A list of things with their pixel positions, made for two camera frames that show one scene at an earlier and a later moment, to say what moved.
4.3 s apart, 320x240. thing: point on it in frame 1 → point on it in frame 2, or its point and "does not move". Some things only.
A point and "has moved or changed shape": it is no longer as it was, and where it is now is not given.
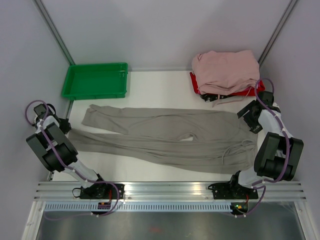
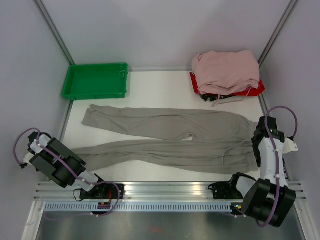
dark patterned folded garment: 209,97 does not move
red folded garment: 251,92 does not move
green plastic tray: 101,81 does not move
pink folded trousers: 226,72 does not move
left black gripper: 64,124 → 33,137
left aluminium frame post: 50,25 does not move
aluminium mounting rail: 168,191 does not move
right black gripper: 256,127 → 257,154
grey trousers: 187,139 has moved or changed shape
